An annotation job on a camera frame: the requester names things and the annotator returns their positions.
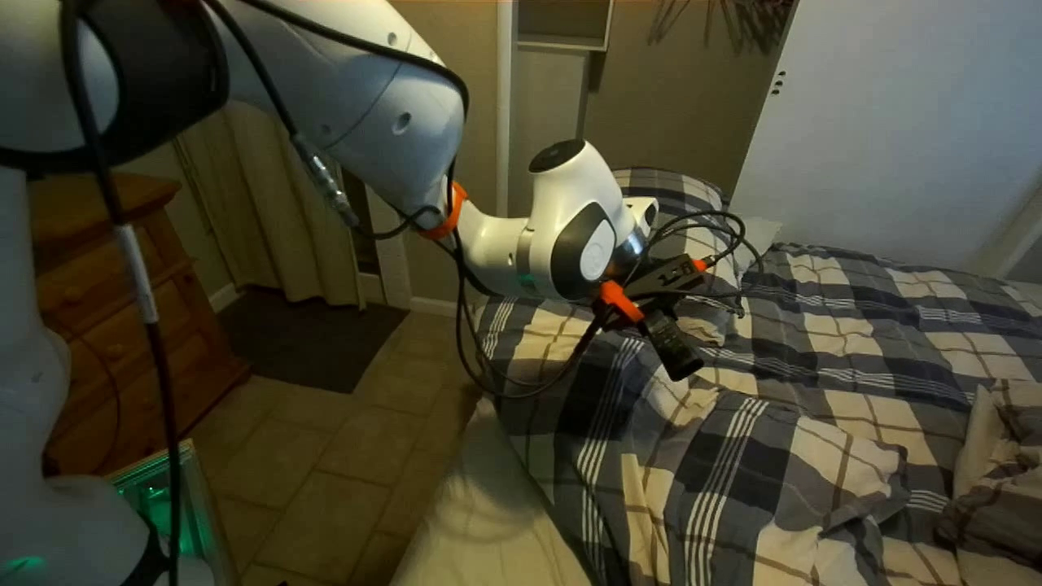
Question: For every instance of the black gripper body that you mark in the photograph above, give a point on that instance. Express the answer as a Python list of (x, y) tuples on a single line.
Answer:
[(665, 294)]

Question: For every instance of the black remote controller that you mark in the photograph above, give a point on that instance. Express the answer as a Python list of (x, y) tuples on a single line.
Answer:
[(679, 351)]

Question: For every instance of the plaid blanket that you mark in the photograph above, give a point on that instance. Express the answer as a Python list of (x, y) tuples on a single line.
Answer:
[(760, 457)]

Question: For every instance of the green lit robot base platform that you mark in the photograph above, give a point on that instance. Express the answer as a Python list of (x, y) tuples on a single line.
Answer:
[(134, 498)]

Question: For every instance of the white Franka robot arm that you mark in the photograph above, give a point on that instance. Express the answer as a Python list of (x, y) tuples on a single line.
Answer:
[(361, 87)]

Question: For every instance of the bed with beige sheet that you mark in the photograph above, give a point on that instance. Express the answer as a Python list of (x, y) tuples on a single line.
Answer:
[(468, 531)]

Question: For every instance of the plaid pillow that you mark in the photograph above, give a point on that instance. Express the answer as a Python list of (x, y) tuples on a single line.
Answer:
[(694, 191)]

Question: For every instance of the white pillow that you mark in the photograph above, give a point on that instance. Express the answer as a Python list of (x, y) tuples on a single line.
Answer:
[(760, 233)]

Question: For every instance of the white closet door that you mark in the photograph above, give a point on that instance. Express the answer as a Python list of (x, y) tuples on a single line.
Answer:
[(890, 118)]

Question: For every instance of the white closet shelf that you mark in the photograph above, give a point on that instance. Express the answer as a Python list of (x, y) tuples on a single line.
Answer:
[(566, 21)]

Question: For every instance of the dark floor rug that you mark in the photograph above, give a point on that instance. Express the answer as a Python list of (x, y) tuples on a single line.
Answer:
[(303, 338)]

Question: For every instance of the beige curtain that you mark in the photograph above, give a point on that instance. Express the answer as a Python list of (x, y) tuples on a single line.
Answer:
[(272, 215)]

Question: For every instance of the wooden dresser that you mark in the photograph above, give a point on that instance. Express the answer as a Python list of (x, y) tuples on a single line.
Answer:
[(199, 358)]

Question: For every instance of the dried branches wall decoration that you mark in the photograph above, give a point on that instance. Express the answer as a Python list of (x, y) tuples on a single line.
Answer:
[(738, 21)]

